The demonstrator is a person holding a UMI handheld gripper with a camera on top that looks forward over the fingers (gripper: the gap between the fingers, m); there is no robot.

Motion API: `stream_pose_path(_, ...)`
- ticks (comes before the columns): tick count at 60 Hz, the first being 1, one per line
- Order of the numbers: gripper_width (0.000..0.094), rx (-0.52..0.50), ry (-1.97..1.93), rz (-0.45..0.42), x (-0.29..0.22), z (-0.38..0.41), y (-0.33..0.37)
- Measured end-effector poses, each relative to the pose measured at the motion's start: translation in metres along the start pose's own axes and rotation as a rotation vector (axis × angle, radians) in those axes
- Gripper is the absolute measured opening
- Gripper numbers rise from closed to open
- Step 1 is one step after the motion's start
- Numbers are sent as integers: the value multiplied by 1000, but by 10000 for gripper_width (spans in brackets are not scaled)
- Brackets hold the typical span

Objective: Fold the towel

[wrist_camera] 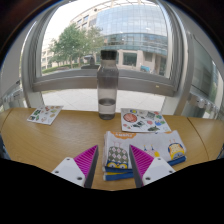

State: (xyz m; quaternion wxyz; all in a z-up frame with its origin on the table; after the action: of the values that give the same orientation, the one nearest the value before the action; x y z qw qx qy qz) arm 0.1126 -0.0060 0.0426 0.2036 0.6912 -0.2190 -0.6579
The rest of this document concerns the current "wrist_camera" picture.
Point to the grey rail with white sockets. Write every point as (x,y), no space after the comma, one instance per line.
(13,96)
(200,101)

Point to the glass office building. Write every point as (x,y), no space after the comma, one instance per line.
(133,26)

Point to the white owl print towel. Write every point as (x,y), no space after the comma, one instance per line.
(116,150)

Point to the small sticker sheet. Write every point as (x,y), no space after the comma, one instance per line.
(45,114)

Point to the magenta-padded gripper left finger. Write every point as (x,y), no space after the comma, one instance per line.
(71,170)

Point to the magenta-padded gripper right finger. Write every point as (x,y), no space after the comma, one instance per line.
(155,170)

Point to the green tree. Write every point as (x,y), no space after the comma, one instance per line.
(71,43)

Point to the large sticker sheet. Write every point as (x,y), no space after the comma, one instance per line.
(143,120)

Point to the clear bottle with black cap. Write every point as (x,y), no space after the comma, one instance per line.
(107,86)

